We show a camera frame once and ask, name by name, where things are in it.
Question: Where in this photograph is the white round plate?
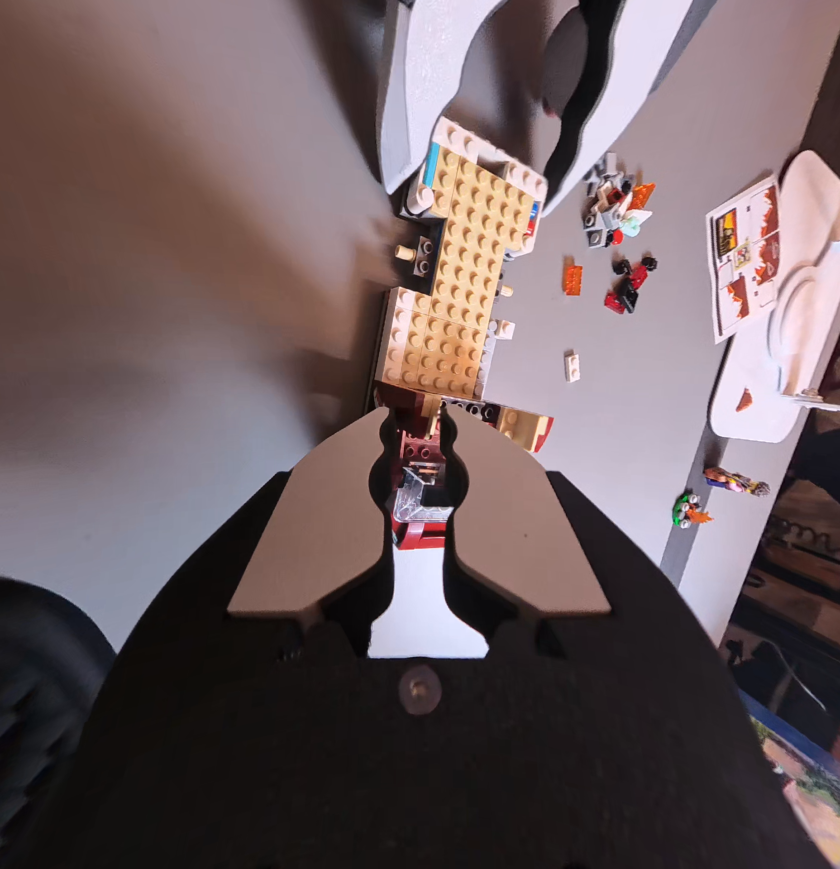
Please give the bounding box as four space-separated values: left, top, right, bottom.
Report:
708 149 840 444

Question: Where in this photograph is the black padded cushion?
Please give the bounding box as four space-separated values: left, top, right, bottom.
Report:
0 573 117 869

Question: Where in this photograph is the printed instruction sheet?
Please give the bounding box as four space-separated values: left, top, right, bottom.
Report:
705 175 782 346

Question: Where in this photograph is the pile of small grey bricks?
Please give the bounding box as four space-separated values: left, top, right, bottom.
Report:
582 153 638 248

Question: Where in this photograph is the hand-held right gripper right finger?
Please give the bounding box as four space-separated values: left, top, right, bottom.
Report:
438 405 612 620

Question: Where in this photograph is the white booklet stand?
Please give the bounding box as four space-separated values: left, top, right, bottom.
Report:
766 231 840 408

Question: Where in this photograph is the toy minifigure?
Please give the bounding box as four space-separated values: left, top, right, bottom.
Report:
704 467 772 498

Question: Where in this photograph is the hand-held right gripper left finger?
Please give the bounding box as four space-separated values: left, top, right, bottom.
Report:
226 407 398 622

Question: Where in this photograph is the colourful toy set box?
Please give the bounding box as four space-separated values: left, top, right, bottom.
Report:
746 706 840 869

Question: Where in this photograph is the tan and dark red brick model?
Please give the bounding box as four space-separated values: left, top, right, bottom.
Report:
376 115 555 552

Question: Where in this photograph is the grey desk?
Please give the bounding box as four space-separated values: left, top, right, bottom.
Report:
0 0 840 653

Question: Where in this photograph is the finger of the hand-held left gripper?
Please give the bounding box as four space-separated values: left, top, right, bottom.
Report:
379 0 578 198
541 0 721 216

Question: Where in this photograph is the green round plate with pieces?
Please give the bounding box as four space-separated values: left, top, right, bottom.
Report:
673 492 714 529

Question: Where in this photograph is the red and black brick piece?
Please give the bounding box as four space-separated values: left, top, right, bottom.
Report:
603 261 655 315

